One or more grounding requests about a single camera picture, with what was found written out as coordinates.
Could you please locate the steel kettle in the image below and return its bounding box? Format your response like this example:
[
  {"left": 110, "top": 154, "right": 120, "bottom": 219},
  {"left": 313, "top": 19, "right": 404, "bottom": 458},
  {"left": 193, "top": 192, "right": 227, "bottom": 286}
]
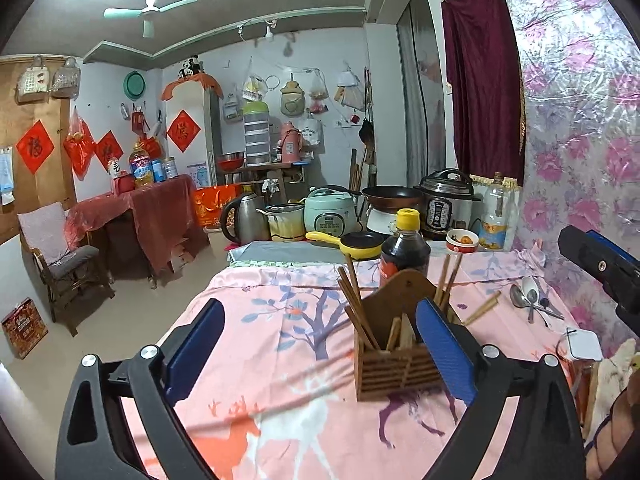
[{"left": 220, "top": 192, "right": 271, "bottom": 246}]

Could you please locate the beige hanging pouch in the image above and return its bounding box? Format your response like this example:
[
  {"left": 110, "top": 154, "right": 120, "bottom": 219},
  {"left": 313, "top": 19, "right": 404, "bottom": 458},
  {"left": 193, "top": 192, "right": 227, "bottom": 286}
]
[{"left": 280, "top": 74, "right": 306, "bottom": 118}]

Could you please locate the white electric cooker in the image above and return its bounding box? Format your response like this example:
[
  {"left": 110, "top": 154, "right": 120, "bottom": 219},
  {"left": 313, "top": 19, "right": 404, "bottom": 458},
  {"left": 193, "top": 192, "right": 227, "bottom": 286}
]
[{"left": 366, "top": 205, "right": 401, "bottom": 236}]

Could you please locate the white ceramic spoon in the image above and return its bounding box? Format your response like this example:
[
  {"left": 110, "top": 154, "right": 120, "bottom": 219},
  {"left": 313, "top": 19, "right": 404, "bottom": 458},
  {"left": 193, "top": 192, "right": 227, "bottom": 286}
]
[{"left": 520, "top": 276, "right": 541, "bottom": 311}]

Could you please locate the wooden armchair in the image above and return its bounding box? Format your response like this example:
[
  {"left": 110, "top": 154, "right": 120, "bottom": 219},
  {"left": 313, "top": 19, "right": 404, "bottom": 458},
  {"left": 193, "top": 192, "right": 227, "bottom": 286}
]
[{"left": 17, "top": 201, "right": 116, "bottom": 337}]

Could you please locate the white printed bag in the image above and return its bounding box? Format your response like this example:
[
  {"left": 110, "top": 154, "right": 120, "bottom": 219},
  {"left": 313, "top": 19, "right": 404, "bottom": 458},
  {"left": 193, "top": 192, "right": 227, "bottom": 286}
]
[{"left": 300, "top": 115, "right": 323, "bottom": 147}]

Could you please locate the rust red cloth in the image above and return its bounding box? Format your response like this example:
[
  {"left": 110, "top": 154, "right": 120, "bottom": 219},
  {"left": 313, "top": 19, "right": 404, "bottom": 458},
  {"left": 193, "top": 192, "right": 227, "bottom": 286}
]
[{"left": 131, "top": 175, "right": 211, "bottom": 277}]

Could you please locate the silver pressure cooker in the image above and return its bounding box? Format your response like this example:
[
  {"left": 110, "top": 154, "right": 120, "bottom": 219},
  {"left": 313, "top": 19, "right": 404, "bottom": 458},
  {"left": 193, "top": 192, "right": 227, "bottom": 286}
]
[{"left": 419, "top": 168, "right": 483, "bottom": 241}]

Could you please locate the green round plate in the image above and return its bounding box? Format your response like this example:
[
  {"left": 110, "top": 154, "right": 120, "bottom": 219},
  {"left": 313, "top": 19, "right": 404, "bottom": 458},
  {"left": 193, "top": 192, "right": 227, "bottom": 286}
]
[{"left": 124, "top": 71, "right": 149, "bottom": 101}]

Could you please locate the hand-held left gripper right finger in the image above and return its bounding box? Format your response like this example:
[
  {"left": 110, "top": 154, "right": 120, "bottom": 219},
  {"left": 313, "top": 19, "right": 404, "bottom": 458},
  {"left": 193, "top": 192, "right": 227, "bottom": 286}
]
[{"left": 415, "top": 297, "right": 586, "bottom": 480}]

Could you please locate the orange cloth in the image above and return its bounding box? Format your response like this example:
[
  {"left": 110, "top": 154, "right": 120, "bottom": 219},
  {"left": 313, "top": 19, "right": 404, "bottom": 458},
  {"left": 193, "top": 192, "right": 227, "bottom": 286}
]
[{"left": 161, "top": 73, "right": 224, "bottom": 102}]

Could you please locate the green stacked food carrier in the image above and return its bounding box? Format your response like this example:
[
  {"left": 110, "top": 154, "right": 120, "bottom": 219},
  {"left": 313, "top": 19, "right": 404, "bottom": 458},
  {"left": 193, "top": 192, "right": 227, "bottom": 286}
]
[{"left": 243, "top": 101, "right": 272, "bottom": 166}]

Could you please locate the red gift box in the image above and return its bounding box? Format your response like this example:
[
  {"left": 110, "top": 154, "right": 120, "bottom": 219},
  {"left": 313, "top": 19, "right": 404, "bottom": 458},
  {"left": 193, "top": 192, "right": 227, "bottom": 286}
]
[{"left": 0, "top": 297, "right": 50, "bottom": 360}]

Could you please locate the red diamond paper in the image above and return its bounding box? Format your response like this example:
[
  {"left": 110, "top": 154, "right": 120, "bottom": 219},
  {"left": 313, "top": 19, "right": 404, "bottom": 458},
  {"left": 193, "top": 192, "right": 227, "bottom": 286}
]
[
  {"left": 16, "top": 120, "right": 56, "bottom": 175},
  {"left": 95, "top": 131, "right": 124, "bottom": 171},
  {"left": 166, "top": 109, "right": 202, "bottom": 153}
]

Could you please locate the wall calendar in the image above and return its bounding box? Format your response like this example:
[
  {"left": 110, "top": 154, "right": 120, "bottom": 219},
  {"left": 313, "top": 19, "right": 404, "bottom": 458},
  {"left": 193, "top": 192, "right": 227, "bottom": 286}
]
[{"left": 0, "top": 147, "right": 16, "bottom": 206}]

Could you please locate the wooden chopstick holder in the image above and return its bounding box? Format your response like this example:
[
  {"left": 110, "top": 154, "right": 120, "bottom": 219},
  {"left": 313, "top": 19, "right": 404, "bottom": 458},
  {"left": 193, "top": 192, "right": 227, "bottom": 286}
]
[{"left": 354, "top": 269, "right": 463, "bottom": 402}]

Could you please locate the dark frying pan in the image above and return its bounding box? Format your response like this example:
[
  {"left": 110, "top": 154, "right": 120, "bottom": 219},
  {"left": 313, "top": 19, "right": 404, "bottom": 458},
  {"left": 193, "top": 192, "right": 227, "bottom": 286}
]
[{"left": 361, "top": 185, "right": 423, "bottom": 211}]

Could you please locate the pink printed bedsheet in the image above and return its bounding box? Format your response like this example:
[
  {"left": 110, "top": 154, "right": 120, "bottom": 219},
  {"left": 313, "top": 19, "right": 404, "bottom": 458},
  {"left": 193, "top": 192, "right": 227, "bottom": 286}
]
[{"left": 120, "top": 250, "right": 586, "bottom": 480}]

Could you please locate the clear oil bottle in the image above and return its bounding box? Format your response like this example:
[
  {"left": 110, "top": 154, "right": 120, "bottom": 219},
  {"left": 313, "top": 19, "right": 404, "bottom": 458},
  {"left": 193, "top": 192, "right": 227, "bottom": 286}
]
[{"left": 479, "top": 172, "right": 518, "bottom": 252}]

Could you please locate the pink thermos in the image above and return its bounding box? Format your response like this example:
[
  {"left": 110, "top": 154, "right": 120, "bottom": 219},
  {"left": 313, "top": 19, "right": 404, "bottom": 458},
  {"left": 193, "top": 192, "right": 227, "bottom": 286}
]
[{"left": 280, "top": 121, "right": 303, "bottom": 163}]

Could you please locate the cream pot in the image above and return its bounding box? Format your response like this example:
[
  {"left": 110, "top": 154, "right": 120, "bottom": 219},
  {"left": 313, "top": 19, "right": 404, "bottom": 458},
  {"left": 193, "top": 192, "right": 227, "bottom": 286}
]
[{"left": 257, "top": 202, "right": 306, "bottom": 241}]

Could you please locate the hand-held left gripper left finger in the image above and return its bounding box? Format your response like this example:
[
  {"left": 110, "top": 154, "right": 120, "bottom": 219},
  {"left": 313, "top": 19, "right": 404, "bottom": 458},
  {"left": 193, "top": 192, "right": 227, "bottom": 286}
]
[{"left": 55, "top": 297, "right": 226, "bottom": 480}]

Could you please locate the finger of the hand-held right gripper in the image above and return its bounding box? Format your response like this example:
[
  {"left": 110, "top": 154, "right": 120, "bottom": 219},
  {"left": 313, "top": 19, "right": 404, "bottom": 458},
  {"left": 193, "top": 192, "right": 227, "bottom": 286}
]
[
  {"left": 557, "top": 225, "right": 636, "bottom": 306},
  {"left": 587, "top": 230, "right": 640, "bottom": 276}
]

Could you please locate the wooden side table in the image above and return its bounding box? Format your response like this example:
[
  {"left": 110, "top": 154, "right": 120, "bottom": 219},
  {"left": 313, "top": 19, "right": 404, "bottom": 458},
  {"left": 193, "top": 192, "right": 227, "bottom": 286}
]
[{"left": 220, "top": 162, "right": 308, "bottom": 201}]

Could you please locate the yellow small frying pan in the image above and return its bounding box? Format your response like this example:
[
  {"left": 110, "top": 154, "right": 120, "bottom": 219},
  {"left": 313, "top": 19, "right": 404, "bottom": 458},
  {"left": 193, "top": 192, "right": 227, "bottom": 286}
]
[{"left": 306, "top": 230, "right": 385, "bottom": 261}]

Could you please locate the green ceiling fan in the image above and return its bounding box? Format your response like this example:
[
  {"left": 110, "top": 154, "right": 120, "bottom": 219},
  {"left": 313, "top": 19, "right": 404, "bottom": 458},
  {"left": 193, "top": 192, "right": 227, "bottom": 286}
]
[{"left": 103, "top": 0, "right": 198, "bottom": 38}]

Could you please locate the floral foil wall sheet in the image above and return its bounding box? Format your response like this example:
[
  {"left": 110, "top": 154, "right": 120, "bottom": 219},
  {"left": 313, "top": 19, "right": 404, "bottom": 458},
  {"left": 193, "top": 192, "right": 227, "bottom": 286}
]
[{"left": 492, "top": 0, "right": 640, "bottom": 356}]

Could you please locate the white face mask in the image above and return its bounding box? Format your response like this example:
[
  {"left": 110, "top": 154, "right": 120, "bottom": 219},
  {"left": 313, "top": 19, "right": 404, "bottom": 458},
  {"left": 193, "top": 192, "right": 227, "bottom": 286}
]
[{"left": 556, "top": 327, "right": 604, "bottom": 362}]

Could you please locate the panda plush toy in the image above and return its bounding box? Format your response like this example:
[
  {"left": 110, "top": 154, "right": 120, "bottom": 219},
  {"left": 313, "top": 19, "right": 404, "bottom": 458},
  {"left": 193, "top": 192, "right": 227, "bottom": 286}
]
[{"left": 177, "top": 55, "right": 205, "bottom": 81}]

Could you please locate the bunch of wooden chopsticks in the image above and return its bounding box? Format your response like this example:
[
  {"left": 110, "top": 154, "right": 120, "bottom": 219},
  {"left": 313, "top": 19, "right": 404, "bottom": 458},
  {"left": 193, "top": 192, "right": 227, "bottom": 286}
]
[{"left": 337, "top": 252, "right": 501, "bottom": 353}]

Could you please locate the cream knitted cloth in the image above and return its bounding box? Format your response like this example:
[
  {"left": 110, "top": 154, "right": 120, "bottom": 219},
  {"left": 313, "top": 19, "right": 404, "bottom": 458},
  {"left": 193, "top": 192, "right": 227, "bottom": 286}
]
[{"left": 592, "top": 337, "right": 638, "bottom": 441}]

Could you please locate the clear plastic hanging bag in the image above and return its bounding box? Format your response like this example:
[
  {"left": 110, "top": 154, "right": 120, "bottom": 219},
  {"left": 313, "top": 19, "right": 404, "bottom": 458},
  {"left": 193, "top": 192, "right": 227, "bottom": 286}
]
[{"left": 50, "top": 57, "right": 82, "bottom": 98}]

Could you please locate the green rice cooker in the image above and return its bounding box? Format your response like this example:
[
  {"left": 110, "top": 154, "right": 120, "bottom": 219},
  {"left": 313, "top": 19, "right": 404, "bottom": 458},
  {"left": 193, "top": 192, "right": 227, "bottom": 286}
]
[{"left": 304, "top": 186, "right": 362, "bottom": 238}]

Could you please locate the orange gift bag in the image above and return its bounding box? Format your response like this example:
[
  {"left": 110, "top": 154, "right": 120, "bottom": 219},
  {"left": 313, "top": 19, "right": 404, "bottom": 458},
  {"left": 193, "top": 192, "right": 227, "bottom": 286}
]
[{"left": 192, "top": 184, "right": 246, "bottom": 228}]

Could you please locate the white hanging bag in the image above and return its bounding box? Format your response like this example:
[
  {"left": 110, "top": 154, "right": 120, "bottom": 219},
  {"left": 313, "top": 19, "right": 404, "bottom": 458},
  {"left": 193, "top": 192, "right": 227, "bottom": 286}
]
[{"left": 16, "top": 55, "right": 51, "bottom": 106}]

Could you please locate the red white bowl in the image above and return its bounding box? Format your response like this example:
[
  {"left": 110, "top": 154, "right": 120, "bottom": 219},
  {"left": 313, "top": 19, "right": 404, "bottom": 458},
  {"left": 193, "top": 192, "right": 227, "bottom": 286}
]
[{"left": 446, "top": 228, "right": 480, "bottom": 256}]

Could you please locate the grey green cloth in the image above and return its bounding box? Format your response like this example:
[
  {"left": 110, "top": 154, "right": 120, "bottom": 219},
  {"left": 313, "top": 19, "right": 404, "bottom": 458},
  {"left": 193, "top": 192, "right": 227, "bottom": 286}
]
[{"left": 227, "top": 240, "right": 351, "bottom": 267}]

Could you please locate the red plastic decoration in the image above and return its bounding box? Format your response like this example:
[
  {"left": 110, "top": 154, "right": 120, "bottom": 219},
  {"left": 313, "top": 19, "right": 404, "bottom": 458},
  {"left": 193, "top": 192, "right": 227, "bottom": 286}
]
[{"left": 63, "top": 107, "right": 96, "bottom": 178}]

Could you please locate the yellow cooking oil jug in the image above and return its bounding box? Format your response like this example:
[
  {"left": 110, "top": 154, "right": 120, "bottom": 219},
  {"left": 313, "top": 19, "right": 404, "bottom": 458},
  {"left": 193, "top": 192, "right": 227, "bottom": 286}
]
[{"left": 128, "top": 141, "right": 156, "bottom": 188}]

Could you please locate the soy sauce bottle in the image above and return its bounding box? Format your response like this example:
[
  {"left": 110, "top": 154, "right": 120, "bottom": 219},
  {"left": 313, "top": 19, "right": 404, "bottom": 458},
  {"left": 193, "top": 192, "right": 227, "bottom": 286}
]
[{"left": 379, "top": 208, "right": 432, "bottom": 288}]

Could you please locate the table with red cover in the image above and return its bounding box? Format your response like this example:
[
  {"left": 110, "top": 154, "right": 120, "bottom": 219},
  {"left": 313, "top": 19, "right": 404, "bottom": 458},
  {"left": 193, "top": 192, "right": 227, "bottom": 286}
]
[{"left": 65, "top": 174, "right": 211, "bottom": 288}]

